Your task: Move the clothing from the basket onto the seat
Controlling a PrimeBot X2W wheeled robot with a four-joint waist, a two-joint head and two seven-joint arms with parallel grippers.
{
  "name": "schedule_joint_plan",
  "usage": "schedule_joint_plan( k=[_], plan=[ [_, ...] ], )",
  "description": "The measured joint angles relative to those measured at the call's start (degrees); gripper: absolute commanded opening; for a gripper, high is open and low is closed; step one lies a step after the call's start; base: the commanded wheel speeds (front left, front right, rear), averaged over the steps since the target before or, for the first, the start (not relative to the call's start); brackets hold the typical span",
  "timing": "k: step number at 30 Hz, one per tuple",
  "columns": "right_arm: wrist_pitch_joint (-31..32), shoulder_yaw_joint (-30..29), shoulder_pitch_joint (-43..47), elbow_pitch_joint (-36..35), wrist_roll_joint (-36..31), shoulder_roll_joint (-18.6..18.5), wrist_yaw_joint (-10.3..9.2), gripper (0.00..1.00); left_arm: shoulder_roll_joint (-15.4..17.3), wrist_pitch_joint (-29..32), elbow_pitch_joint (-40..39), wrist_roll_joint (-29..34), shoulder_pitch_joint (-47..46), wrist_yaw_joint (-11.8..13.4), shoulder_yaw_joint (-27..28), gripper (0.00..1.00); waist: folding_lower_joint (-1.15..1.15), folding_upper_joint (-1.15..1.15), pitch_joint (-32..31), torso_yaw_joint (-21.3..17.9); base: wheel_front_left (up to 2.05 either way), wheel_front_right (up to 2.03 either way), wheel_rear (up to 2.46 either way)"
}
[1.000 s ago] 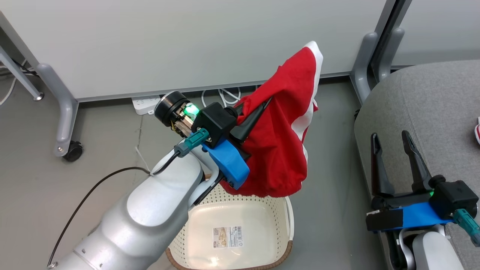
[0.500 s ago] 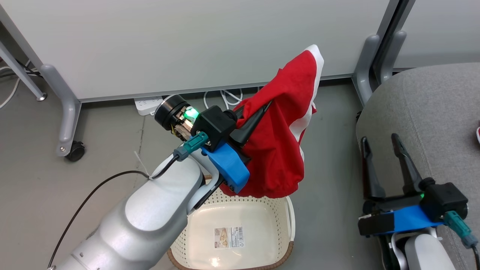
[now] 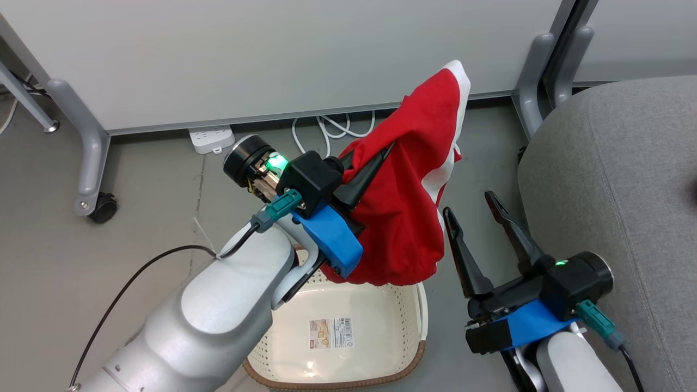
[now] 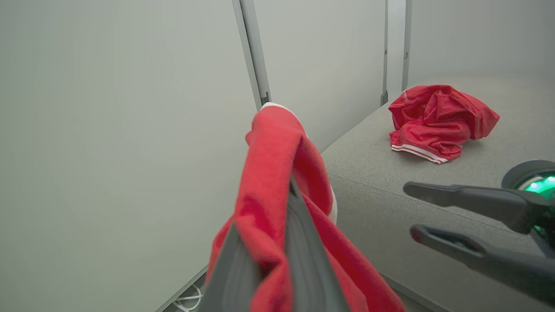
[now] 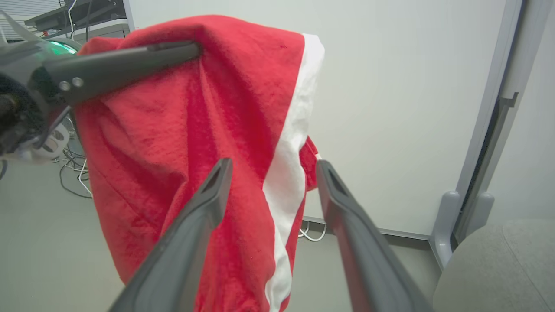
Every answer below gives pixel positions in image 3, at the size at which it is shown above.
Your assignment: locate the grey fabric sofa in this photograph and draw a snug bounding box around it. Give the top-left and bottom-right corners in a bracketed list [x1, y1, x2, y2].
[517, 75, 697, 392]

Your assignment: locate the cream perforated laundry basket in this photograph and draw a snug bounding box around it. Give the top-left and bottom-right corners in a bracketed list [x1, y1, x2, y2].
[242, 245, 429, 391]

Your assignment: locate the black caster wheel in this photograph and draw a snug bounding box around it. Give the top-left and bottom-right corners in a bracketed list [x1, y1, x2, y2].
[89, 192, 119, 224]

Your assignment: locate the white cable tie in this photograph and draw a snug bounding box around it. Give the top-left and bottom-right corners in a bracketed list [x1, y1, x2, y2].
[193, 217, 219, 258]

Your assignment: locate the grey curved partition leg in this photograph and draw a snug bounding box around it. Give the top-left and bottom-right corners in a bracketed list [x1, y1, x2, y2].
[553, 26, 595, 109]
[512, 33, 555, 140]

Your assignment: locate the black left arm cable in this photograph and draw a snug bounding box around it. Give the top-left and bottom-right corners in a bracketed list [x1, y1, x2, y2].
[70, 189, 303, 387]

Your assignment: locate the paper label in basket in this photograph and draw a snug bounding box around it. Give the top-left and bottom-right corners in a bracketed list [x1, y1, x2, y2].
[309, 317, 355, 350]

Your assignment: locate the small white partition panel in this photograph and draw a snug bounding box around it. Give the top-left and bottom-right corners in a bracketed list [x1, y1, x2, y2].
[572, 0, 697, 85]

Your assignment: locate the white coiled power cable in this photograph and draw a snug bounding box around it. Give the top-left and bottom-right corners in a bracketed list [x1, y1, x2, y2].
[292, 111, 376, 158]

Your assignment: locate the black floor cable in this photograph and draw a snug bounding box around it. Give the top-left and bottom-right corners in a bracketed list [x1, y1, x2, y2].
[10, 71, 51, 100]

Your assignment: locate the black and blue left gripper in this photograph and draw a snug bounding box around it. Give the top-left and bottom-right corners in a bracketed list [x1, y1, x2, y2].
[223, 135, 395, 278]

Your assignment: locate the large white partition panel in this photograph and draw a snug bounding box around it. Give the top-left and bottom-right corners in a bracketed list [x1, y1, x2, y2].
[0, 0, 578, 136]

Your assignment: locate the white power strip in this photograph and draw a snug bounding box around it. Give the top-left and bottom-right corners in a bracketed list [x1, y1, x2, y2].
[189, 125, 236, 155]

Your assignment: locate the red and white garment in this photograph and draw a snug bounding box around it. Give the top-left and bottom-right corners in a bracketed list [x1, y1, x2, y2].
[320, 60, 472, 287]

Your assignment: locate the grey metal table leg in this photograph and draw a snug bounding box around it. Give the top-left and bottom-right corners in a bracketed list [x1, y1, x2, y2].
[0, 60, 60, 133]

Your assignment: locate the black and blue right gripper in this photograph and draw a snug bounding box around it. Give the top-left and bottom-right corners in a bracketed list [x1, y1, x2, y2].
[443, 191, 615, 354]

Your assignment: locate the grey partition leg with caster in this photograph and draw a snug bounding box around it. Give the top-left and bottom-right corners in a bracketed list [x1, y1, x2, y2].
[46, 79, 112, 217]

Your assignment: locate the white floor cable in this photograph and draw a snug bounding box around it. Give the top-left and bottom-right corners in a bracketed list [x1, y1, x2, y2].
[0, 73, 33, 137]

